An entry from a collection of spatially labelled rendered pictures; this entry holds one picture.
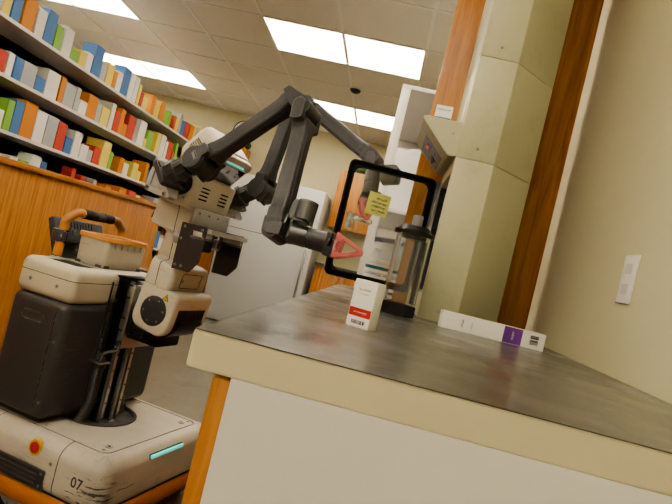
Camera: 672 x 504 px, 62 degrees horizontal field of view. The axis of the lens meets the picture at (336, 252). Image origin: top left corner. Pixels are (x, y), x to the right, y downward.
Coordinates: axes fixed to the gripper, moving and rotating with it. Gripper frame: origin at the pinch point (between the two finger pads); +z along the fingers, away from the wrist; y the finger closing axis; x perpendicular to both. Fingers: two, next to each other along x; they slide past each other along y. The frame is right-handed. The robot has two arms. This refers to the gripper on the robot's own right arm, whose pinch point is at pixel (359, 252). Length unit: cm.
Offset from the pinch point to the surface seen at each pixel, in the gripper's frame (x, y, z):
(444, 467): 20, -93, 19
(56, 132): -28, 203, -231
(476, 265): -5.8, 12.9, 32.6
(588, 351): 9, -2, 63
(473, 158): -34.8, 10.5, 23.4
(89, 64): -82, 219, -232
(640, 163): -40, -6, 61
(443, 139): -37.9, 10.3, 13.8
